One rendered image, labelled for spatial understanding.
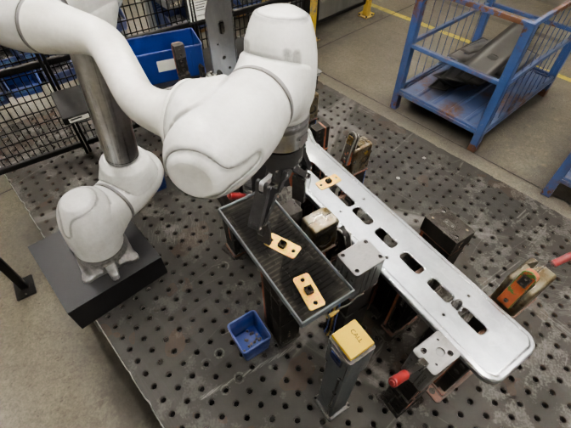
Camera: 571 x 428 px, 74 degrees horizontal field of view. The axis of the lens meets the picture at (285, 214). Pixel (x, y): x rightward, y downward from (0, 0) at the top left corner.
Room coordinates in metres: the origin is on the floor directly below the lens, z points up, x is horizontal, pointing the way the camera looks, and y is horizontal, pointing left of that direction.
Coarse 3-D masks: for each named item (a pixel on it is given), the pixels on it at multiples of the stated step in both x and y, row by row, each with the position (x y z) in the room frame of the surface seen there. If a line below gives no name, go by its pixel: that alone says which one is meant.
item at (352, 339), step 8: (344, 328) 0.32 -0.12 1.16; (352, 328) 0.32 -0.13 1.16; (360, 328) 0.32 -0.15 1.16; (336, 336) 0.30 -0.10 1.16; (344, 336) 0.30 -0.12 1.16; (352, 336) 0.30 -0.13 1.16; (360, 336) 0.30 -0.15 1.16; (368, 336) 0.30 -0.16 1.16; (344, 344) 0.29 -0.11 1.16; (352, 344) 0.29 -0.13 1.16; (360, 344) 0.29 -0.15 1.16; (368, 344) 0.29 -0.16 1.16; (344, 352) 0.27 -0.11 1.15; (352, 352) 0.27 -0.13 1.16; (360, 352) 0.27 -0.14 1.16
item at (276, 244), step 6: (276, 234) 0.55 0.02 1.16; (276, 240) 0.53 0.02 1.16; (282, 240) 0.52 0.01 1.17; (288, 240) 0.53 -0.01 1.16; (270, 246) 0.51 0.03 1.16; (276, 246) 0.51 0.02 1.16; (282, 246) 0.51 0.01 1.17; (288, 246) 0.51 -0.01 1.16; (294, 246) 0.51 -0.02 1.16; (300, 246) 0.51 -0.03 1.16; (282, 252) 0.50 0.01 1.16; (288, 252) 0.50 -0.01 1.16; (294, 252) 0.50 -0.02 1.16
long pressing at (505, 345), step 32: (320, 160) 1.00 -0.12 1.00; (320, 192) 0.84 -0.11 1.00; (352, 192) 0.84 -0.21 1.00; (352, 224) 0.71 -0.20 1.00; (384, 224) 0.71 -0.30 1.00; (416, 256) 0.60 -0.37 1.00; (416, 288) 0.50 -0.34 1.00; (448, 288) 0.50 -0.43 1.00; (448, 320) 0.41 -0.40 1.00; (480, 320) 0.41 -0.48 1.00; (512, 320) 0.41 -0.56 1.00; (480, 352) 0.33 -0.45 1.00; (512, 352) 0.33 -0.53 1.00
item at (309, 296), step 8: (296, 280) 0.42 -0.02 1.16; (304, 280) 0.42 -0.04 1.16; (312, 280) 0.42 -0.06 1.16; (304, 288) 0.40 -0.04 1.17; (312, 288) 0.40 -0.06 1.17; (304, 296) 0.39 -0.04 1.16; (312, 296) 0.39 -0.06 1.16; (320, 296) 0.39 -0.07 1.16; (312, 304) 0.37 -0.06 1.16; (320, 304) 0.37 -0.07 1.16
